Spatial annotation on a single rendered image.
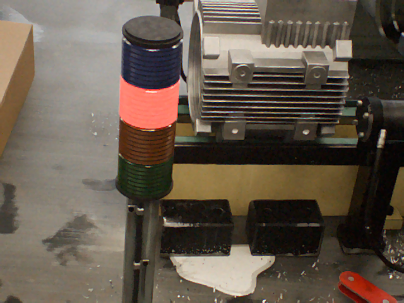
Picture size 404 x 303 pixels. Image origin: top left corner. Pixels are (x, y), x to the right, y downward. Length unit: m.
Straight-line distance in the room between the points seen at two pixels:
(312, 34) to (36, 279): 0.49
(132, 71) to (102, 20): 1.00
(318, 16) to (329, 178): 0.26
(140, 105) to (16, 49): 0.66
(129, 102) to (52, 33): 0.92
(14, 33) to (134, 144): 0.69
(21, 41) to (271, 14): 0.53
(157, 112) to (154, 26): 0.08
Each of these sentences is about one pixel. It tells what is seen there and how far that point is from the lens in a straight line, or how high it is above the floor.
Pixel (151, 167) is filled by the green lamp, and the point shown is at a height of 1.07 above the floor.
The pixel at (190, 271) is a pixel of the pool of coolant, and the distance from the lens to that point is 1.14.
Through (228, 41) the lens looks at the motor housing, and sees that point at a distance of 1.11.
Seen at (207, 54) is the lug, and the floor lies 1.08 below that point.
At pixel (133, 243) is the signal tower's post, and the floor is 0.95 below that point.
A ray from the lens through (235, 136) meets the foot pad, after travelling 1.12.
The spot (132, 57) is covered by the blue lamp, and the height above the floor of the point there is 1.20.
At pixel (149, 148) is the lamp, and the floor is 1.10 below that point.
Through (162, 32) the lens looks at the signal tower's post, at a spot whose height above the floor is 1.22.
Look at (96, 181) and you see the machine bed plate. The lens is 1.29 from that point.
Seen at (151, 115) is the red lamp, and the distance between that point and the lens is 0.82.
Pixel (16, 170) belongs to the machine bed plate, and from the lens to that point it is 1.32.
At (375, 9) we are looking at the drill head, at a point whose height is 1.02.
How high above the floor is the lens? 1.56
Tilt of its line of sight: 34 degrees down
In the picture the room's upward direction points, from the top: 6 degrees clockwise
